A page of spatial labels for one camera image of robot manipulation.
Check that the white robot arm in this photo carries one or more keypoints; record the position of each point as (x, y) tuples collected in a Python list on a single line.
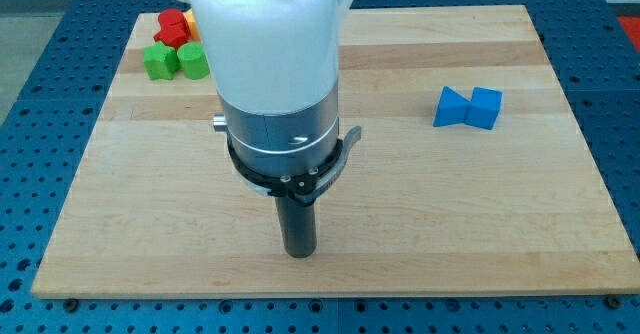
[(276, 67)]

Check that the yellow hexagon block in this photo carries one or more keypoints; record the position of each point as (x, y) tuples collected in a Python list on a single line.
[(191, 25)]

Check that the black cylindrical pointer tool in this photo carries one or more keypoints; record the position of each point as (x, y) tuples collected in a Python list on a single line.
[(298, 226)]

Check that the blue triangle block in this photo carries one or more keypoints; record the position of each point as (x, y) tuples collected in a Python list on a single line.
[(452, 108)]

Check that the wooden board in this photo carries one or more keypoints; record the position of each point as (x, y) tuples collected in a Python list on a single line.
[(156, 209)]

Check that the green cylinder block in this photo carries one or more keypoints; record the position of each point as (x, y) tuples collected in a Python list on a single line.
[(193, 60)]

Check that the blue cube block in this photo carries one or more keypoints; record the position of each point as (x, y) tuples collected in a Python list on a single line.
[(484, 108)]

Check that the green star block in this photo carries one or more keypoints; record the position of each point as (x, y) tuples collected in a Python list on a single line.
[(160, 61)]

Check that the red star block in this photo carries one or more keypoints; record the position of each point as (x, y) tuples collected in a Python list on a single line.
[(173, 36)]

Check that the red cylinder block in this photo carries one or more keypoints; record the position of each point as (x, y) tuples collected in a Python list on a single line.
[(172, 18)]

